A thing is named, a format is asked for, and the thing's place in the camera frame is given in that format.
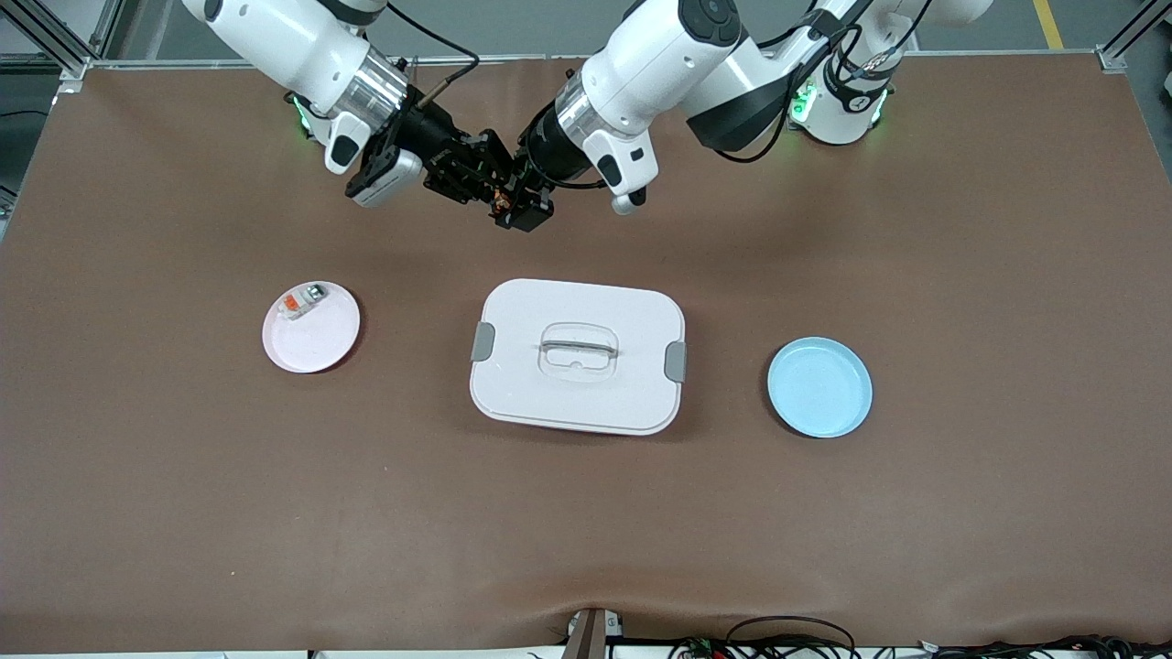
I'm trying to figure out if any white lidded storage box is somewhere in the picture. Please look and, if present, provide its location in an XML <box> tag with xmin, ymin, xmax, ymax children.
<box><xmin>469</xmin><ymin>278</ymin><xmax>688</xmax><ymax>437</ymax></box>

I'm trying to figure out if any pink round plate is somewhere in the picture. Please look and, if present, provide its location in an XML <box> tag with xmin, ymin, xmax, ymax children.
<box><xmin>262</xmin><ymin>281</ymin><xmax>362</xmax><ymax>374</ymax></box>

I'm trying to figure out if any light blue round plate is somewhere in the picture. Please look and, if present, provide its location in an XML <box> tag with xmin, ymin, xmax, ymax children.
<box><xmin>766</xmin><ymin>336</ymin><xmax>874</xmax><ymax>439</ymax></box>

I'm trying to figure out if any metal table clamp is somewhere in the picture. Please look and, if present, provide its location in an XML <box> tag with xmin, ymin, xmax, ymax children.
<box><xmin>563</xmin><ymin>607</ymin><xmax>625</xmax><ymax>659</ymax></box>

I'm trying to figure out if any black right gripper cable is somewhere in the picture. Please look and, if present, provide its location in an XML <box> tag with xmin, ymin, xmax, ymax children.
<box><xmin>385</xmin><ymin>0</ymin><xmax>482</xmax><ymax>92</ymax></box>

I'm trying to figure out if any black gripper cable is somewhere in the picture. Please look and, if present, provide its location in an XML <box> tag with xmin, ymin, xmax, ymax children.
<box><xmin>385</xmin><ymin>0</ymin><xmax>482</xmax><ymax>92</ymax></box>
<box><xmin>714</xmin><ymin>0</ymin><xmax>917</xmax><ymax>166</ymax></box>

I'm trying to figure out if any white and orange switch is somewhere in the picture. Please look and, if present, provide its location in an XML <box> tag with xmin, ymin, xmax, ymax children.
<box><xmin>278</xmin><ymin>285</ymin><xmax>329</xmax><ymax>321</ymax></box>

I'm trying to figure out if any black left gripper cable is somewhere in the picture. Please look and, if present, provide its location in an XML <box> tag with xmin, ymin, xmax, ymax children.
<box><xmin>714</xmin><ymin>0</ymin><xmax>917</xmax><ymax>166</ymax></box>

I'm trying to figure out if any aluminium frame post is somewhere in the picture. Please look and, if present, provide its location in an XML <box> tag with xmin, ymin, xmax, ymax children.
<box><xmin>0</xmin><ymin>0</ymin><xmax>125</xmax><ymax>81</ymax></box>
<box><xmin>1096</xmin><ymin>0</ymin><xmax>1172</xmax><ymax>74</ymax></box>

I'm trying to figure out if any black cable bundle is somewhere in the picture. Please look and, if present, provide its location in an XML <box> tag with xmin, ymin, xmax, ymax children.
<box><xmin>668</xmin><ymin>616</ymin><xmax>1172</xmax><ymax>659</ymax></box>

